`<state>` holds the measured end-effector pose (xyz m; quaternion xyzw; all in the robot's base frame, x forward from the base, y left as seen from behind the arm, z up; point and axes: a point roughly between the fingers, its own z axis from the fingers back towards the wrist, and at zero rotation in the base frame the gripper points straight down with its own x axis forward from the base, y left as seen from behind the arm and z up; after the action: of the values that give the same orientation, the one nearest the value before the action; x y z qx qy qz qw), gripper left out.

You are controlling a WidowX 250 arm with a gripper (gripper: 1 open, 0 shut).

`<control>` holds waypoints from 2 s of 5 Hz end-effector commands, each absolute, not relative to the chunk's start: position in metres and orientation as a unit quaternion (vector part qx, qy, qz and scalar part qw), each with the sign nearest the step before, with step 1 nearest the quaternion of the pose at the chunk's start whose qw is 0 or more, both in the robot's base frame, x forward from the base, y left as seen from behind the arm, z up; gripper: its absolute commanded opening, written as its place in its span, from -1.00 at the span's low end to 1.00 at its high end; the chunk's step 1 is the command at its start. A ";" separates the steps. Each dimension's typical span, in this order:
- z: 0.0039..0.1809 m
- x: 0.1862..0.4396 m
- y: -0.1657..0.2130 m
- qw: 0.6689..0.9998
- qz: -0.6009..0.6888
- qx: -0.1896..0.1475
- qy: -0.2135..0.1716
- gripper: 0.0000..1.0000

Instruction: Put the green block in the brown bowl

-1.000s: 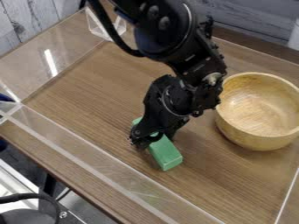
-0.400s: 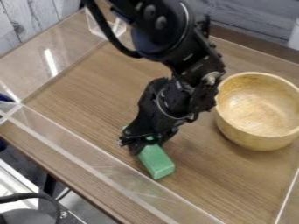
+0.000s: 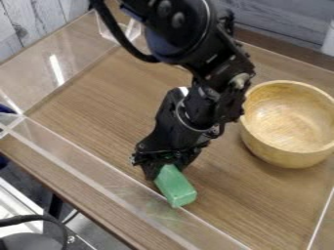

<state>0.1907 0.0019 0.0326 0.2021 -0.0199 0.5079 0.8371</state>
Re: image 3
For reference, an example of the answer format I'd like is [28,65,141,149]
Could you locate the light wooden bowl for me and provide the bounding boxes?
[240,80,334,169]

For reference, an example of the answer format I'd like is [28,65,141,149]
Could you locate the black cable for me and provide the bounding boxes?
[0,214,69,250]

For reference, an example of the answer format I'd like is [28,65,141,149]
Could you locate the clear acrylic front wall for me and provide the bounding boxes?
[0,95,251,250]

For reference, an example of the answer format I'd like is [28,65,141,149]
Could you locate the clear acrylic corner bracket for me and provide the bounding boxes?
[95,11,141,46]

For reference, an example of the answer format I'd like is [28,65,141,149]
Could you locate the blue object at left edge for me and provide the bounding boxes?
[0,104,16,114]

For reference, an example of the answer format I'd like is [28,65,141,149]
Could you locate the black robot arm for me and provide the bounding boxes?
[89,0,255,181]

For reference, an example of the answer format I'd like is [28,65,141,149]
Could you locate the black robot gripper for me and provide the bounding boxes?
[133,87,218,181]

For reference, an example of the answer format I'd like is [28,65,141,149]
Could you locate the green rectangular block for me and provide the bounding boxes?
[154,164,196,208]

